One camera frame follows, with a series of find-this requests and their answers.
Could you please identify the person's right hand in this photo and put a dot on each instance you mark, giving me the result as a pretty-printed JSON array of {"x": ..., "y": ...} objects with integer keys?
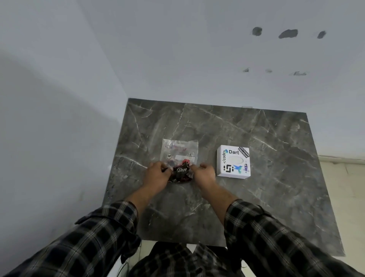
[{"x": 205, "y": 177}]

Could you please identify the person's left hand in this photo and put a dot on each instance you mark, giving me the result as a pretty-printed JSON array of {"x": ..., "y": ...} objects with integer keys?
[{"x": 155, "y": 177}]

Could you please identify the white stickered tissue box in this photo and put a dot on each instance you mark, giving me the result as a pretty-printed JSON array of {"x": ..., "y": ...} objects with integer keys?
[{"x": 233, "y": 162}]

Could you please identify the Dove tissue plastic pack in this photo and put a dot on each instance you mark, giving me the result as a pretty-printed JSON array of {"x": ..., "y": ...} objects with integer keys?
[{"x": 179, "y": 151}]

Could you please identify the person's left forearm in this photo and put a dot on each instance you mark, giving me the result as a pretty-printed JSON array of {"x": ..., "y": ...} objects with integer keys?
[{"x": 85, "y": 242}]

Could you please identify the person's right forearm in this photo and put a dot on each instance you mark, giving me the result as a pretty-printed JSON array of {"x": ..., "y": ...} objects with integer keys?
[{"x": 271, "y": 242}]

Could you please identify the person's plaid shirt torso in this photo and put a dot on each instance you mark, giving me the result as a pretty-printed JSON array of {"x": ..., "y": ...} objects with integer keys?
[{"x": 185, "y": 262}]

